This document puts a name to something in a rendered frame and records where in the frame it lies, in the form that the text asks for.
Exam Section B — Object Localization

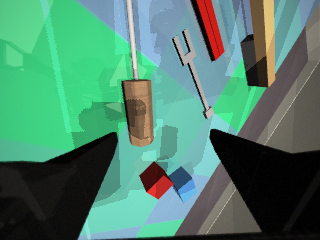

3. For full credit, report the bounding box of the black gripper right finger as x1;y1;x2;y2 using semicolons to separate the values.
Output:
209;129;320;232

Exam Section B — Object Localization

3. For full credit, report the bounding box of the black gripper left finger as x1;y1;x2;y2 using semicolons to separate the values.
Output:
0;132;118;240

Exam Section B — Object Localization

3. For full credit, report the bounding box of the red cube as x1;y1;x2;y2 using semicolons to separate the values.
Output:
139;162;174;200

